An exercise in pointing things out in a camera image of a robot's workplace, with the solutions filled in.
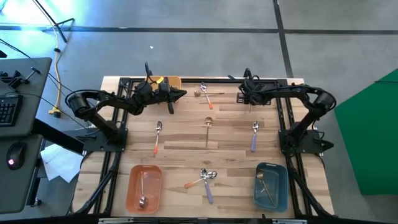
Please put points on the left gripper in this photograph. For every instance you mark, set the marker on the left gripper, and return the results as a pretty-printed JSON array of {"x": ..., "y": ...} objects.
[{"x": 161, "y": 91}]

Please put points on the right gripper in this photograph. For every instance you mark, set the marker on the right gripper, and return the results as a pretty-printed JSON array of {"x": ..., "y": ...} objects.
[{"x": 255, "y": 91}]

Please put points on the gold spoon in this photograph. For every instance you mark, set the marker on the gold spoon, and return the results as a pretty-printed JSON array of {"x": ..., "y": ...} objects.
[
  {"x": 260, "y": 175},
  {"x": 208, "y": 120},
  {"x": 197, "y": 93}
]

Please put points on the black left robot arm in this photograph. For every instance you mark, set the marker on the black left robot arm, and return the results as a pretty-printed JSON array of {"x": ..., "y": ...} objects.
[{"x": 115, "y": 98}]

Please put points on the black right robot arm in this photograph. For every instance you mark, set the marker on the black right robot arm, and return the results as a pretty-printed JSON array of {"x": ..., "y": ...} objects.
[{"x": 323, "y": 102}]

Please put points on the yellow plastic bin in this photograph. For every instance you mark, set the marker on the yellow plastic bin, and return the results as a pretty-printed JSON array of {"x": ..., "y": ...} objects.
[{"x": 174, "y": 81}]

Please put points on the yellow tape tag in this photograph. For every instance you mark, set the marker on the yellow tape tag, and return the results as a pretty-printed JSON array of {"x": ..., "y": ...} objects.
[{"x": 160, "y": 80}]

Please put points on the blue plastic bin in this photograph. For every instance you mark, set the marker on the blue plastic bin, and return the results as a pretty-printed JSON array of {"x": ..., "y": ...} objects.
[{"x": 278, "y": 186}]

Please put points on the orange plastic bin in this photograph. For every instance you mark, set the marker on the orange plastic bin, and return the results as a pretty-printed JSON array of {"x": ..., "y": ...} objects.
[{"x": 154, "y": 186}]

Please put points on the black tripod stand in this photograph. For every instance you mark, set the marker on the black tripod stand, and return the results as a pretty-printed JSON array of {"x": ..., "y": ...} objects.
[{"x": 60, "y": 34}]

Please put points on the white paper sheets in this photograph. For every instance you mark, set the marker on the white paper sheets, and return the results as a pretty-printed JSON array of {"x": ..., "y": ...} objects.
[{"x": 59, "y": 161}]

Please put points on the green panel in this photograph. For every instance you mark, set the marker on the green panel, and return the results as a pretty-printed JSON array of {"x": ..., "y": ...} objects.
[{"x": 373, "y": 140}]

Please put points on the grey desk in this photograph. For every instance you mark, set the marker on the grey desk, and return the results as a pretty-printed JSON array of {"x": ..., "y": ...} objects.
[{"x": 31, "y": 93}]

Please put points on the black desk clamp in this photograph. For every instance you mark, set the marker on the black desk clamp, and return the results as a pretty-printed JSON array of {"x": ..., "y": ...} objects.
[{"x": 15, "y": 82}]

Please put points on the black keyboard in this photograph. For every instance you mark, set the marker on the black keyboard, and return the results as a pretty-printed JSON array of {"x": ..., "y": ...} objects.
[{"x": 9, "y": 110}]

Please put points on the black computer mouse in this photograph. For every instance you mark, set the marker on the black computer mouse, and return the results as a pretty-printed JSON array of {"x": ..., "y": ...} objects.
[{"x": 15, "y": 152}]

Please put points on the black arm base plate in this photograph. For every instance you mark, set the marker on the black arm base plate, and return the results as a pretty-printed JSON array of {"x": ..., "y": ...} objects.
[
  {"x": 314, "y": 144},
  {"x": 93, "y": 143}
]

